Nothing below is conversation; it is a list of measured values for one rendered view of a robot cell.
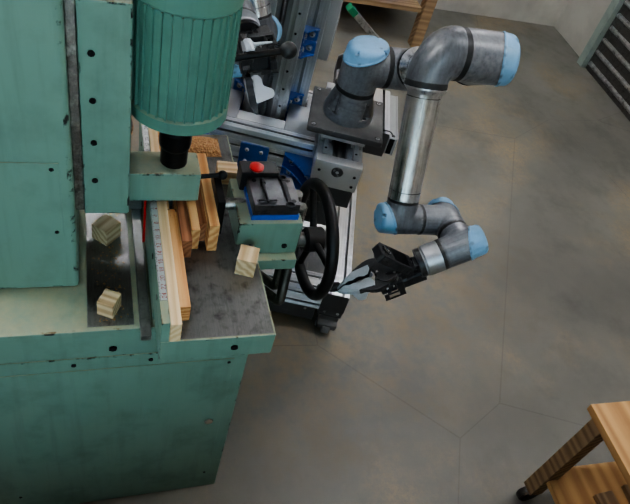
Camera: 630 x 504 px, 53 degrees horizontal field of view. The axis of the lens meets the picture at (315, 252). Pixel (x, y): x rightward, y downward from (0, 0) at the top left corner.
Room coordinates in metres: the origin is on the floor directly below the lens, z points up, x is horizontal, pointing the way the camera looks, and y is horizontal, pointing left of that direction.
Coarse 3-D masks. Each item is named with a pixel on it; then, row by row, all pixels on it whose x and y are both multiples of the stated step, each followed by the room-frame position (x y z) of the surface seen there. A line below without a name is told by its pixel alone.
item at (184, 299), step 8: (168, 208) 0.90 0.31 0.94; (176, 208) 0.91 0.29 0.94; (168, 216) 0.88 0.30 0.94; (176, 216) 0.89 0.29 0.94; (176, 224) 0.87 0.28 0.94; (176, 232) 0.85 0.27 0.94; (176, 240) 0.83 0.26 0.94; (176, 248) 0.81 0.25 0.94; (176, 256) 0.79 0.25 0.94; (176, 264) 0.77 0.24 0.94; (184, 264) 0.77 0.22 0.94; (176, 272) 0.75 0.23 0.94; (184, 272) 0.76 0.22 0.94; (184, 280) 0.74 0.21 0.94; (184, 288) 0.72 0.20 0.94; (184, 296) 0.70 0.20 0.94; (184, 304) 0.69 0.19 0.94; (184, 312) 0.68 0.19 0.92
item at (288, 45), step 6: (288, 42) 1.16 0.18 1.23; (276, 48) 1.15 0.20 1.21; (282, 48) 1.15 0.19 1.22; (288, 48) 1.15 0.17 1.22; (294, 48) 1.15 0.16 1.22; (240, 54) 1.12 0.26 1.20; (246, 54) 1.12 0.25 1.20; (252, 54) 1.12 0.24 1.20; (258, 54) 1.13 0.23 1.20; (264, 54) 1.13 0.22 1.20; (270, 54) 1.14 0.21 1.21; (276, 54) 1.14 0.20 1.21; (282, 54) 1.15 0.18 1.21; (288, 54) 1.14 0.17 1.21; (294, 54) 1.15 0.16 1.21; (240, 60) 1.11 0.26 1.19
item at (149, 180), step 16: (144, 160) 0.91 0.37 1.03; (192, 160) 0.96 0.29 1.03; (144, 176) 0.87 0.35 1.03; (160, 176) 0.89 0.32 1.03; (176, 176) 0.90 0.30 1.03; (192, 176) 0.92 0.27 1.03; (144, 192) 0.88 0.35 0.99; (160, 192) 0.89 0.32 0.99; (176, 192) 0.90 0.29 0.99; (192, 192) 0.92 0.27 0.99
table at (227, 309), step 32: (224, 160) 1.15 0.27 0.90; (224, 192) 1.04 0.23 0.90; (224, 224) 0.95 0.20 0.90; (192, 256) 0.83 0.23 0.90; (224, 256) 0.86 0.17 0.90; (288, 256) 0.95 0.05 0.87; (192, 288) 0.76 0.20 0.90; (224, 288) 0.78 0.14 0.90; (256, 288) 0.81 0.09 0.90; (192, 320) 0.69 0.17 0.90; (224, 320) 0.71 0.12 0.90; (256, 320) 0.73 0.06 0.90; (160, 352) 0.62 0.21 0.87; (192, 352) 0.65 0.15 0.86; (224, 352) 0.67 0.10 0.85; (256, 352) 0.70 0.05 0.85
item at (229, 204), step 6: (216, 180) 0.97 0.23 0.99; (216, 186) 0.95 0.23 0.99; (222, 186) 0.96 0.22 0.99; (216, 192) 0.93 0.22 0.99; (222, 192) 0.94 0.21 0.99; (216, 198) 0.93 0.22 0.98; (222, 198) 0.92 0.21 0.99; (228, 198) 0.96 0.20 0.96; (234, 198) 0.97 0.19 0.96; (240, 198) 0.97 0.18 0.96; (216, 204) 0.92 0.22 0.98; (222, 204) 0.91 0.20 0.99; (228, 204) 0.95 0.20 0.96; (234, 204) 0.96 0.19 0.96; (222, 210) 0.91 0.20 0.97; (222, 216) 0.91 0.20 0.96; (222, 222) 0.91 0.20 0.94
